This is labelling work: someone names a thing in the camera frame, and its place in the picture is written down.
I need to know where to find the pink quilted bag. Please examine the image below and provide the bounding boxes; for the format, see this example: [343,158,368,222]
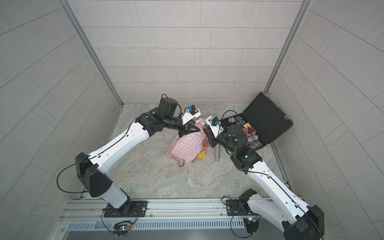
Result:
[165,118,208,163]

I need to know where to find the grey yellow plush keychain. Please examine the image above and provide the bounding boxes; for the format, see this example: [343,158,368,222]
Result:
[197,151,206,160]

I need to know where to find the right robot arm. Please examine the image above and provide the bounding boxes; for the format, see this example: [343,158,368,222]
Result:
[204,124,325,240]

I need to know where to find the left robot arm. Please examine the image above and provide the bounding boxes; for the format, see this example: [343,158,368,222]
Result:
[75,97,201,216]

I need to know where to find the silver metal cylinder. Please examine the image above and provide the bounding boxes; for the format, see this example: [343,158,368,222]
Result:
[214,145,220,163]

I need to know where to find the small tape roll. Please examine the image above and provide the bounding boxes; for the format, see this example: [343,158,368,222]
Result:
[178,161,185,168]

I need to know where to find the black open case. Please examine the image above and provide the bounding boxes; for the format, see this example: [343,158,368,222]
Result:
[222,93,294,151]

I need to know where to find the right circuit board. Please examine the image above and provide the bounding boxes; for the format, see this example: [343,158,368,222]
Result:
[243,218,260,235]

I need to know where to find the circuit board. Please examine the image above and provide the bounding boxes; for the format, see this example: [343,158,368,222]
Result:
[243,218,260,235]
[113,221,133,237]

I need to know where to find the left circuit board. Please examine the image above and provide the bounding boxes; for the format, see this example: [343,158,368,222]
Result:
[113,221,133,237]

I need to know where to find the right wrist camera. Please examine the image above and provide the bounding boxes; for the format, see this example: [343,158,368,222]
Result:
[206,116,224,138]

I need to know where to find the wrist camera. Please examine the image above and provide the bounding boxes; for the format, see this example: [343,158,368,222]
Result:
[206,116,224,138]
[181,105,201,125]

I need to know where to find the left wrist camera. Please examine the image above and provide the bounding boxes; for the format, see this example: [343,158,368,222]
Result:
[181,105,201,125]

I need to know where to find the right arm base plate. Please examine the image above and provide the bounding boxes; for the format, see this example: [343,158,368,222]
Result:
[222,189,258,217]

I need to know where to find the aluminium rail frame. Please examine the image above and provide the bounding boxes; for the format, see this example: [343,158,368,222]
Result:
[51,198,267,240]

